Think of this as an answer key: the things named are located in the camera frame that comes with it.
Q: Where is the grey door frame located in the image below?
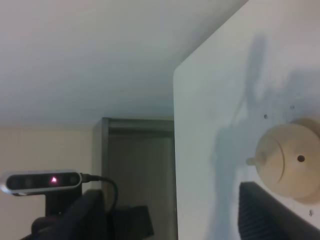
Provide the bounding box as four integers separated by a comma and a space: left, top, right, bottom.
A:
92, 117, 178, 240

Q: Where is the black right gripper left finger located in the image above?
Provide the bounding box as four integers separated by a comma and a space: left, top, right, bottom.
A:
23, 190, 108, 240

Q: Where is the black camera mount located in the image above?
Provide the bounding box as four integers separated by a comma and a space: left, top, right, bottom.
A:
45, 185, 82, 217

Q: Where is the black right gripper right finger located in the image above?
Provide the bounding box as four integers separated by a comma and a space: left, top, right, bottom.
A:
238, 182, 320, 240

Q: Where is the grey overhead depth camera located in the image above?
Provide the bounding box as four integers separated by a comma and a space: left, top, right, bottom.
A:
0, 169, 82, 196

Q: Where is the beige ceramic teapot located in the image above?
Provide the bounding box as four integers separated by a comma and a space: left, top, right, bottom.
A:
246, 117, 320, 204

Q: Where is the black camera cable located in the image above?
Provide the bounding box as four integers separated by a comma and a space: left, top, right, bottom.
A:
80, 173, 119, 213

